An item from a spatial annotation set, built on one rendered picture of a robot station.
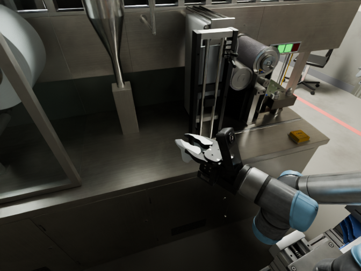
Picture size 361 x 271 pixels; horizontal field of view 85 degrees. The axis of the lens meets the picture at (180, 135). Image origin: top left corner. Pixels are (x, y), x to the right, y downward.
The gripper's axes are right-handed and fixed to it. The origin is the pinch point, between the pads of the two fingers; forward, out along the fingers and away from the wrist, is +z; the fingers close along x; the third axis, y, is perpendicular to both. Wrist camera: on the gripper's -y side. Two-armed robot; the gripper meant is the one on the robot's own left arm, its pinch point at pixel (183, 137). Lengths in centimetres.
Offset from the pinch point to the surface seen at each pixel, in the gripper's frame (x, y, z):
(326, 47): 152, -13, -10
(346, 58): 397, 23, -21
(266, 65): 67, -10, 3
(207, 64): 30.1, -12.7, 14.4
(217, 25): 39, -26, 18
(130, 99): 17, 10, 47
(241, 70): 58, -6, 12
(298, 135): 72, 22, -24
